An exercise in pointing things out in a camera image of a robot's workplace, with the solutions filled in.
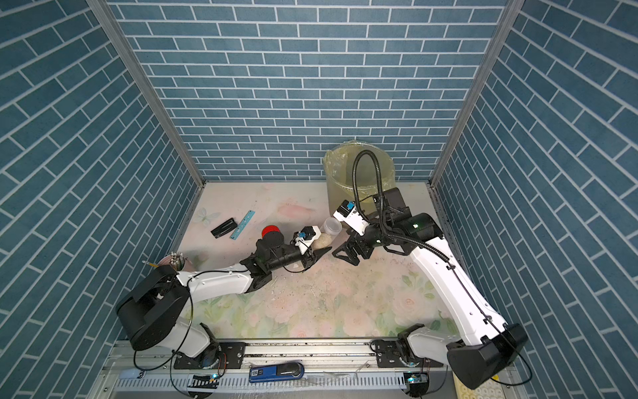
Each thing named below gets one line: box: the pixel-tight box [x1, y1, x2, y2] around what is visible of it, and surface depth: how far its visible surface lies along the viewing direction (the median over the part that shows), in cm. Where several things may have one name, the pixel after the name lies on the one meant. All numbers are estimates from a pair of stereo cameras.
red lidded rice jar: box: [260, 224, 281, 239], surface depth 91 cm
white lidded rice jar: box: [319, 216, 344, 236], surface depth 72 cm
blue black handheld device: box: [248, 362, 305, 384], surface depth 70 cm
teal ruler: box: [229, 209, 256, 241], surface depth 107 cm
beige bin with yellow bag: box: [323, 140, 396, 217], surface depth 93 cm
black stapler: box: [210, 217, 239, 239], surface depth 104 cm
